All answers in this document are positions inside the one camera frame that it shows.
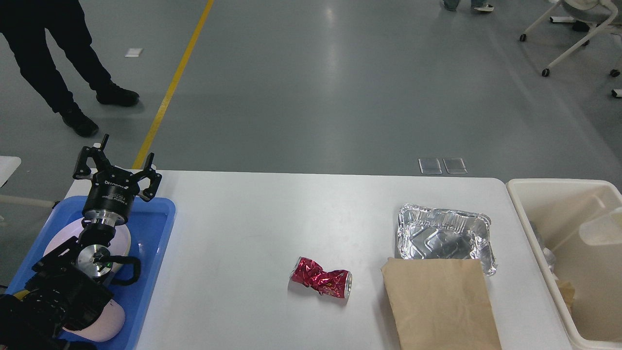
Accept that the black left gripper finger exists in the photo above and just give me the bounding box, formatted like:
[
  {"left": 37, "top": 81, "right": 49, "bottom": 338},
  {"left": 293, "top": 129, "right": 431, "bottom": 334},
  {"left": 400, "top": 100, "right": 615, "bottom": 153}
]
[
  {"left": 121, "top": 152, "right": 162, "bottom": 202},
  {"left": 73, "top": 134, "right": 113, "bottom": 182}
]

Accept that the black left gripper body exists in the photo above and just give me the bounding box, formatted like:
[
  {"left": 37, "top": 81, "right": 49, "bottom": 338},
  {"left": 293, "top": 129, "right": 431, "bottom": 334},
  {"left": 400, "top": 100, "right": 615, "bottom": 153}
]
[{"left": 82, "top": 177, "right": 138, "bottom": 226}]

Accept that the pink plastic plate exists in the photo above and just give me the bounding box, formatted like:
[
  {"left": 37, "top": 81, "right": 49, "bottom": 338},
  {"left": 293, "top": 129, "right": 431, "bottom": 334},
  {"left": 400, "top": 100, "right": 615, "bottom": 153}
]
[{"left": 43, "top": 219, "right": 131, "bottom": 279}]

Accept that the crushed red can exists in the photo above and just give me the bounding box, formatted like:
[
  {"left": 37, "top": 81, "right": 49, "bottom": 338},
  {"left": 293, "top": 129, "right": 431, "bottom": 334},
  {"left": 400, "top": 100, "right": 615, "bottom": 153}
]
[{"left": 290, "top": 257, "right": 352, "bottom": 299}]

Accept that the aluminium foil tray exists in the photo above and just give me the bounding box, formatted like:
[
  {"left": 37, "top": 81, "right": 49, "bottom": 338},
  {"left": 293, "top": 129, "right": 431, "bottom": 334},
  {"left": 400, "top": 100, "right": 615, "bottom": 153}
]
[{"left": 396, "top": 203, "right": 497, "bottom": 276}]

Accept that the brown paper bag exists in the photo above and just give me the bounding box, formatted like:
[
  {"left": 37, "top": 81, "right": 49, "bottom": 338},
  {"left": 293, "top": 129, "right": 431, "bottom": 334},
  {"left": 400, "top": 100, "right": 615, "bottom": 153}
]
[{"left": 381, "top": 258, "right": 501, "bottom": 350}]

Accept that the white paper cup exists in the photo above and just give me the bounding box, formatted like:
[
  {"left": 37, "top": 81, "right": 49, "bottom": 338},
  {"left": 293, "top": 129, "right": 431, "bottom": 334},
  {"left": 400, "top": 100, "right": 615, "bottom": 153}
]
[{"left": 578, "top": 208, "right": 622, "bottom": 246}]

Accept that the pink plastic cup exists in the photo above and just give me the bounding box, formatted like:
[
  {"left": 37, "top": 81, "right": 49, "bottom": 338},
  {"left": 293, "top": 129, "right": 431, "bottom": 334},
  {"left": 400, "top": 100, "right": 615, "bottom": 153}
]
[{"left": 63, "top": 299, "right": 126, "bottom": 343}]

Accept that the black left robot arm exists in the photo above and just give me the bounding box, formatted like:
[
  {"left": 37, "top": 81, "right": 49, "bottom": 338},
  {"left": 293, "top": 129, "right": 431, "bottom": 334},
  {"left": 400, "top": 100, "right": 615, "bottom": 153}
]
[{"left": 1, "top": 135, "right": 162, "bottom": 350}]

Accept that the blue plastic tray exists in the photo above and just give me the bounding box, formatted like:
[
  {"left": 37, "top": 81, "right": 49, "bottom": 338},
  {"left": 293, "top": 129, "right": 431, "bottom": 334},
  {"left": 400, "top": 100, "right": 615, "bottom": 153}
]
[{"left": 6, "top": 195, "right": 175, "bottom": 350}]

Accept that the white side table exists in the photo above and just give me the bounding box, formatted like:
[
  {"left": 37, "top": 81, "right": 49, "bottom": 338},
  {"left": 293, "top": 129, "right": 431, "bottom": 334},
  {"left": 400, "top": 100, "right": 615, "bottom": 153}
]
[{"left": 0, "top": 156, "right": 21, "bottom": 188}]

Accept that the teal mug yellow inside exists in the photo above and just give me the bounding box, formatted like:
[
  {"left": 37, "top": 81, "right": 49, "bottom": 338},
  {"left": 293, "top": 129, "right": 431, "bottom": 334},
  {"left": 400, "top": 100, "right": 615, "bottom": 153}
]
[{"left": 13, "top": 290, "right": 29, "bottom": 300}]

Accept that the person in black trousers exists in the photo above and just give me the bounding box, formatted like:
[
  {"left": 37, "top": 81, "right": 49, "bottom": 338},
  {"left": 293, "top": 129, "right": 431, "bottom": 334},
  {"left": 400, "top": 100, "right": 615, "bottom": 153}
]
[{"left": 0, "top": 0, "right": 140, "bottom": 138}]

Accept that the left clear floor plate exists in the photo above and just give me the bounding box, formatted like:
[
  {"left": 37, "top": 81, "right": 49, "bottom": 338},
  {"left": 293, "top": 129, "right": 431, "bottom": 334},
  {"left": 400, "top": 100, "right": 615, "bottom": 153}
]
[{"left": 418, "top": 157, "right": 443, "bottom": 175}]

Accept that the clear floor plate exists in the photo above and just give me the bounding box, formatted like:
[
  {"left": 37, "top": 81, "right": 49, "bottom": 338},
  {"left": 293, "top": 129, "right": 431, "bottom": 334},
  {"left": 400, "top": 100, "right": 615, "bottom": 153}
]
[
  {"left": 443, "top": 157, "right": 468, "bottom": 175},
  {"left": 418, "top": 157, "right": 443, "bottom": 175}
]

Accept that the right clear floor plate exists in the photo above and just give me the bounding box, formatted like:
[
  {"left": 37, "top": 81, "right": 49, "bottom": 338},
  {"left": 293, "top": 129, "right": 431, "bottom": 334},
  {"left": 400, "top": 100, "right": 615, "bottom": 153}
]
[{"left": 443, "top": 157, "right": 468, "bottom": 175}]

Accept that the beige plastic bin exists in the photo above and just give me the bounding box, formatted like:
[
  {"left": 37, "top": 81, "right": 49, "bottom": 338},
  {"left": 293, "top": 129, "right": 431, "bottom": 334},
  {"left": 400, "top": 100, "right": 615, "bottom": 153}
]
[{"left": 507, "top": 178, "right": 622, "bottom": 350}]

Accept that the white office chair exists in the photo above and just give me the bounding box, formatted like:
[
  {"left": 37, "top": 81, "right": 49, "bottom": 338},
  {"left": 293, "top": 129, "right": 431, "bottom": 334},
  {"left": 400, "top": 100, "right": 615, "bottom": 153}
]
[{"left": 520, "top": 0, "right": 622, "bottom": 99}]

